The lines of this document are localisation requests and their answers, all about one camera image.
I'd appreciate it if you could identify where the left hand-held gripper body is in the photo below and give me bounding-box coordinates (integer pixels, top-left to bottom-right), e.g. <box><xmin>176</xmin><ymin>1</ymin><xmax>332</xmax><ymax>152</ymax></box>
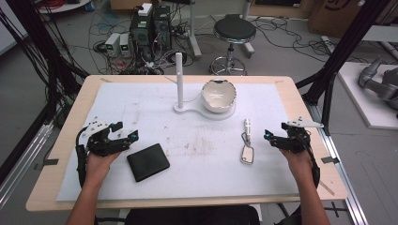
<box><xmin>82</xmin><ymin>115</ymin><xmax>132</xmax><ymax>158</ymax></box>

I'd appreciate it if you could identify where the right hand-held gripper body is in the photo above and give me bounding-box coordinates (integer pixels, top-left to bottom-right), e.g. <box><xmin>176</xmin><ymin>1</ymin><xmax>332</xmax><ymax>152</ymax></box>
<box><xmin>270</xmin><ymin>116</ymin><xmax>325</xmax><ymax>155</ymax></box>

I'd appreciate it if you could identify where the black leather wallet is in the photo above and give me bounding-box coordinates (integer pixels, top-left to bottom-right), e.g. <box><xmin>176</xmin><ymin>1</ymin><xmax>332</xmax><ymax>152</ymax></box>
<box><xmin>126</xmin><ymin>142</ymin><xmax>171</xmax><ymax>184</ymax></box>

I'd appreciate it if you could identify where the white eggshell-shaped bowl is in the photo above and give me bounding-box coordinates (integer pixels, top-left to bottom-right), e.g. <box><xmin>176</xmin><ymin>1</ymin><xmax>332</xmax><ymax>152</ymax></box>
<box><xmin>200</xmin><ymin>78</ymin><xmax>237</xmax><ymax>114</ymax></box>

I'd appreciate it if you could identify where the white stand with pole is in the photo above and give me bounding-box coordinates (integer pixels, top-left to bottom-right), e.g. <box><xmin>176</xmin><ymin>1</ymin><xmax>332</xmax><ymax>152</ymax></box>
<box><xmin>173</xmin><ymin>52</ymin><xmax>237</xmax><ymax>122</ymax></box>

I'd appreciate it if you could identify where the person's right hand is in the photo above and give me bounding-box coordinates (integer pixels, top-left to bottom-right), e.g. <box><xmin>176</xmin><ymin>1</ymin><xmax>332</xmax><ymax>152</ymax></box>
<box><xmin>279</xmin><ymin>147</ymin><xmax>314</xmax><ymax>185</ymax></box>

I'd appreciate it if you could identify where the person's left hand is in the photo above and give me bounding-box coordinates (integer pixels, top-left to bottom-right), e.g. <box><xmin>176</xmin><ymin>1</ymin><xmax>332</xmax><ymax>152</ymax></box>
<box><xmin>84</xmin><ymin>151</ymin><xmax>122</xmax><ymax>188</ymax></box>

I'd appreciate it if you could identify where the light wooden table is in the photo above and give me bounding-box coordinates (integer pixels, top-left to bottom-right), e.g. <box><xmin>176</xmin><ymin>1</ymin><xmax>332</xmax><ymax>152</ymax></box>
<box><xmin>25</xmin><ymin>74</ymin><xmax>349</xmax><ymax>213</ymax></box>

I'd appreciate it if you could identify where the grey tape piece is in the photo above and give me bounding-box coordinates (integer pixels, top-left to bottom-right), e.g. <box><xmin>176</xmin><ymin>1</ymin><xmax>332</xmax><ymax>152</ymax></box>
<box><xmin>33</xmin><ymin>157</ymin><xmax>60</xmax><ymax>172</ymax></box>
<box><xmin>320</xmin><ymin>156</ymin><xmax>341</xmax><ymax>165</ymax></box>

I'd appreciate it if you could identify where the brown tape strip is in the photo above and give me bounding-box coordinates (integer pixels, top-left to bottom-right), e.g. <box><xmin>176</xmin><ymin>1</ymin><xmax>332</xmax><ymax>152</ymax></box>
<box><xmin>318</xmin><ymin>180</ymin><xmax>336</xmax><ymax>197</ymax></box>

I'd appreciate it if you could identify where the white table mat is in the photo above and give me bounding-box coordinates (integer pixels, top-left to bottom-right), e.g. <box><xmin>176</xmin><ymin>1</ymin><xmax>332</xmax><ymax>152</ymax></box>
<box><xmin>55</xmin><ymin>82</ymin><xmax>300</xmax><ymax>203</ymax></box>

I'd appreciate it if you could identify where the white floor platform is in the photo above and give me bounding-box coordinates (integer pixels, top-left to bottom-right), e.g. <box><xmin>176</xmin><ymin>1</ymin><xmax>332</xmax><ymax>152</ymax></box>
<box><xmin>337</xmin><ymin>61</ymin><xmax>398</xmax><ymax>131</ymax></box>

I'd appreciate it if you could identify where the grey power supply unit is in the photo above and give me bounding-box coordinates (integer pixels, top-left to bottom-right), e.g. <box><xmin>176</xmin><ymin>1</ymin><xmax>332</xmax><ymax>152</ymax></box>
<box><xmin>118</xmin><ymin>32</ymin><xmax>132</xmax><ymax>58</ymax></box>
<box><xmin>104</xmin><ymin>32</ymin><xmax>122</xmax><ymax>58</ymax></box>

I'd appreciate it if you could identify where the black computer tower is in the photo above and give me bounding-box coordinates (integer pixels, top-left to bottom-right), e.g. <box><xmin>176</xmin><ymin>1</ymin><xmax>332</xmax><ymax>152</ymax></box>
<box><xmin>152</xmin><ymin>4</ymin><xmax>173</xmax><ymax>52</ymax></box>
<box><xmin>129</xmin><ymin>3</ymin><xmax>155</xmax><ymax>63</ymax></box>

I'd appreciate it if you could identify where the person's dark clothing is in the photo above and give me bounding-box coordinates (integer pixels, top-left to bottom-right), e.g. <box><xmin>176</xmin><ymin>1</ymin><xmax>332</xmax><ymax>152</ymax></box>
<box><xmin>124</xmin><ymin>204</ymin><xmax>261</xmax><ymax>225</ymax></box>

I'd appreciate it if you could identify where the black round stool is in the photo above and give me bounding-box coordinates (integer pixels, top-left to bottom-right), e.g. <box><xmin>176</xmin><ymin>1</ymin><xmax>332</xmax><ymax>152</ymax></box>
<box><xmin>208</xmin><ymin>13</ymin><xmax>258</xmax><ymax>77</ymax></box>

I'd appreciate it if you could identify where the brown cardboard box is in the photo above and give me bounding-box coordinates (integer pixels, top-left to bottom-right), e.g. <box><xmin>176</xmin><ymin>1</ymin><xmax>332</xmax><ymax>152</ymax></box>
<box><xmin>307</xmin><ymin>0</ymin><xmax>398</xmax><ymax>39</ymax></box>

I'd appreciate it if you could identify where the white metal table leg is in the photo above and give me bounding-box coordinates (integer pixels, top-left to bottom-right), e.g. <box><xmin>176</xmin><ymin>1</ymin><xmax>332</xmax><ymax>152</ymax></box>
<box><xmin>187</xmin><ymin>0</ymin><xmax>203</xmax><ymax>60</ymax></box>

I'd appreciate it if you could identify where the left hand-held gripper black cable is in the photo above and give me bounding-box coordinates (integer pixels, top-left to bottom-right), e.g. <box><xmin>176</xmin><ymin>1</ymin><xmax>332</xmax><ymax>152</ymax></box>
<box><xmin>75</xmin><ymin>126</ymin><xmax>89</xmax><ymax>189</ymax></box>

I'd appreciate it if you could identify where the hand-held gripper black cable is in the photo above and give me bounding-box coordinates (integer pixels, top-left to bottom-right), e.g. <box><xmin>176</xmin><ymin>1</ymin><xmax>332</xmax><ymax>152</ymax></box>
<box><xmin>75</xmin><ymin>126</ymin><xmax>89</xmax><ymax>189</ymax></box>
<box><xmin>298</xmin><ymin>130</ymin><xmax>322</xmax><ymax>189</ymax></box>

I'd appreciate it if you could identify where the right hand-held gripper black cable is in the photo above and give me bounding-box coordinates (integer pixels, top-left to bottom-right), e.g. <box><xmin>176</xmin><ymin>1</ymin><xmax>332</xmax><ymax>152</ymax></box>
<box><xmin>298</xmin><ymin>130</ymin><xmax>322</xmax><ymax>189</ymax></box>

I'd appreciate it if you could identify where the aluminium rail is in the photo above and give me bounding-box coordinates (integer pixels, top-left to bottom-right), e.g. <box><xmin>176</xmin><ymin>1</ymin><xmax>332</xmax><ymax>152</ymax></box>
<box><xmin>307</xmin><ymin>102</ymin><xmax>370</xmax><ymax>225</ymax></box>
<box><xmin>0</xmin><ymin>122</ymin><xmax>54</xmax><ymax>209</ymax></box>

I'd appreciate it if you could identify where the black frame post with cables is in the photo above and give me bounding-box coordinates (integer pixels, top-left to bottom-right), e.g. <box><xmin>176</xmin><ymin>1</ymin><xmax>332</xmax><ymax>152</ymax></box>
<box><xmin>0</xmin><ymin>0</ymin><xmax>90</xmax><ymax>186</ymax></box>

